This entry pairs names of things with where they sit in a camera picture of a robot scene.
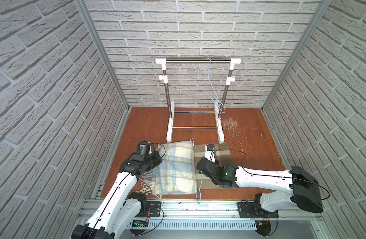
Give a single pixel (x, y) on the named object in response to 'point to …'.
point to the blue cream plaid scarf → (175, 175)
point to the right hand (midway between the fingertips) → (197, 163)
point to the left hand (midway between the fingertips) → (160, 154)
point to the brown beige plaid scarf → (223, 156)
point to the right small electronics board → (263, 227)
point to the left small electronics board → (138, 223)
